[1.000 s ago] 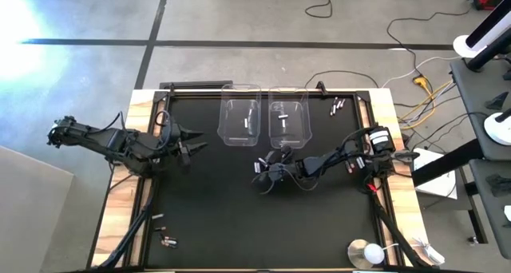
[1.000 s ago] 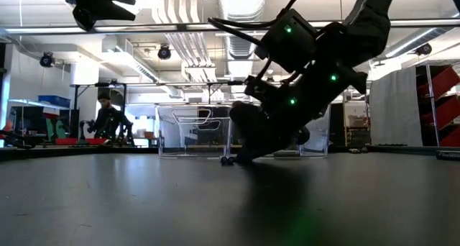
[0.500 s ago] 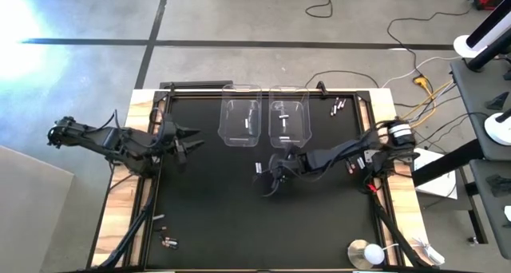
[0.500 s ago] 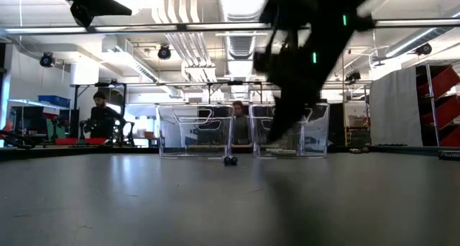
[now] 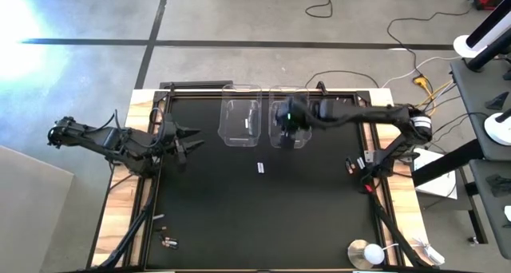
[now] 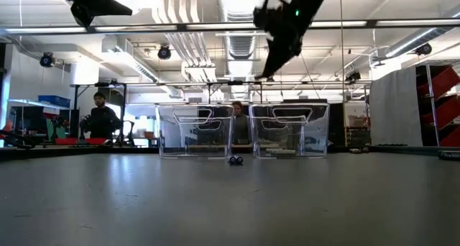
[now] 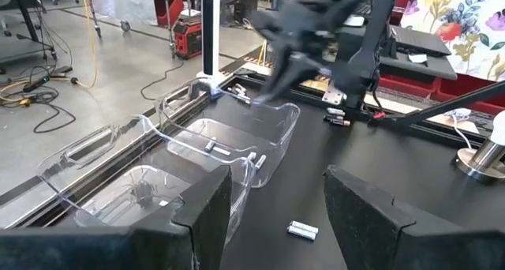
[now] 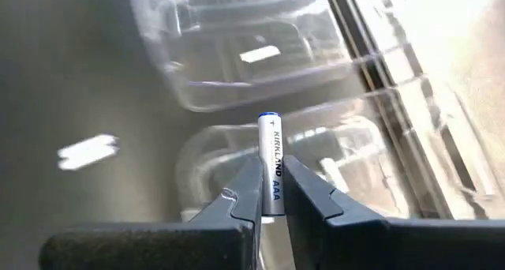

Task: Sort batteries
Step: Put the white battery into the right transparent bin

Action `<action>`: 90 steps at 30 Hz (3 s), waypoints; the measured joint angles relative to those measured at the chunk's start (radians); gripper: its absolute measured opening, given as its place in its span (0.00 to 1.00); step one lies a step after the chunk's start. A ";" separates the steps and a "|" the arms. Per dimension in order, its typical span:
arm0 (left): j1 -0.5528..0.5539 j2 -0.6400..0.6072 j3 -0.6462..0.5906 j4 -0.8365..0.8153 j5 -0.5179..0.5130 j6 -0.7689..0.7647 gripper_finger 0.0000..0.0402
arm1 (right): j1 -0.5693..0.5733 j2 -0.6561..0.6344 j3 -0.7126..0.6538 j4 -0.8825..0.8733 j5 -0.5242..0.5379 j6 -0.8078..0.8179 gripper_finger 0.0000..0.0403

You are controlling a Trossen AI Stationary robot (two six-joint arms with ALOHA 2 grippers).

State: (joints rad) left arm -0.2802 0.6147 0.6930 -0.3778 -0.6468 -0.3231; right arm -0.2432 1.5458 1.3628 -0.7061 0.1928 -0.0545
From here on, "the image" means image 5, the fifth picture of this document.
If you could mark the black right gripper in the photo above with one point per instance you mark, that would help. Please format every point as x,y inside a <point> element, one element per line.
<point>293,113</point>

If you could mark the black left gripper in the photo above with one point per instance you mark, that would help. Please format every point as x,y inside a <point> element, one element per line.
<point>168,135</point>

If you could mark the clear plastic bin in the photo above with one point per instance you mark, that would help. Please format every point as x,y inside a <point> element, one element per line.
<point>235,113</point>
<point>274,142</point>

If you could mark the white AA battery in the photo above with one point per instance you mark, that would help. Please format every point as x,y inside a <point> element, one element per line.
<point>360,162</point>
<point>259,167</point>
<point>262,167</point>

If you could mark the silver battery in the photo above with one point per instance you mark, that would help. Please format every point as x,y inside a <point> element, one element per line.
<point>158,216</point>

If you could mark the white globe lamp brass base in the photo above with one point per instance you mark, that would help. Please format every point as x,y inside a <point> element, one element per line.
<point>373,254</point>

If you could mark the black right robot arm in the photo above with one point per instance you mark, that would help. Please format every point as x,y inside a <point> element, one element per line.
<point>371,113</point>

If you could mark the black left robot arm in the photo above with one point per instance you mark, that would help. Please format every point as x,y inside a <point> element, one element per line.
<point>100,139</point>

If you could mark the small red clip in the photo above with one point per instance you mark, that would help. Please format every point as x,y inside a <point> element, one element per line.
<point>368,187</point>

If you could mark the white sheet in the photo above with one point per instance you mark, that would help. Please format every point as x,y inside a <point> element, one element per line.
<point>437,181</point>

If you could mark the black beam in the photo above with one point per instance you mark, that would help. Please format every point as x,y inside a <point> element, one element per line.
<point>447,167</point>

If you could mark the grey board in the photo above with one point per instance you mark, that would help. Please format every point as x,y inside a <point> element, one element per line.
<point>32,217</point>

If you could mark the grey side table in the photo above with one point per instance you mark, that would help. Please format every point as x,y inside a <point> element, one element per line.
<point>475,105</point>

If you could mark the white round-base stand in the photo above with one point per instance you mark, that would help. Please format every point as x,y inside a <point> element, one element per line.
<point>497,129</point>
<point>465,45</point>

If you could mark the small black object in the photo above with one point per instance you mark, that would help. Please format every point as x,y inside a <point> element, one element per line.
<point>497,101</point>
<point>500,185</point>

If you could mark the silver metal bracket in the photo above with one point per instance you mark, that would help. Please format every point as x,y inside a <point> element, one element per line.
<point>369,156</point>

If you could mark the black aluminium table frame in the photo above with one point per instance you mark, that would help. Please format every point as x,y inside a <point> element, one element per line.
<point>141,245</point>

